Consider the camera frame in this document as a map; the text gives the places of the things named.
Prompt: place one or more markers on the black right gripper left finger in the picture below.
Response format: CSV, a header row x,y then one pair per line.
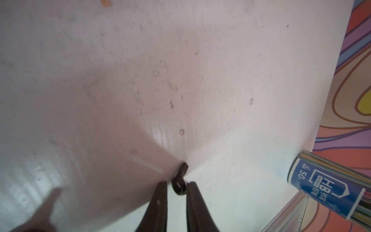
x,y
155,217

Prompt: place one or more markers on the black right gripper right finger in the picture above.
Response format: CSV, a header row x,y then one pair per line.
x,y
198,217

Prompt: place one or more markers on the wing nut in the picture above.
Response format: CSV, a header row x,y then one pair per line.
x,y
178,183

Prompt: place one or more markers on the clear tube blue cap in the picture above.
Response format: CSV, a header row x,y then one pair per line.
x,y
340,189

